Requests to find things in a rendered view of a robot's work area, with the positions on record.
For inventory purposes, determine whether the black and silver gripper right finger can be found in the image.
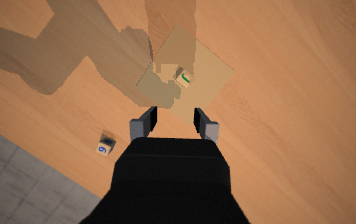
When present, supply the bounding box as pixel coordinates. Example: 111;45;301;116
194;108;220;145

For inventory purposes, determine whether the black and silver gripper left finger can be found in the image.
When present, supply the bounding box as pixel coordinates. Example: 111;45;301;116
129;106;157;142

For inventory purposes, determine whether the tan flat mat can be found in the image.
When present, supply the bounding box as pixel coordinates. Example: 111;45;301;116
135;23;234;126

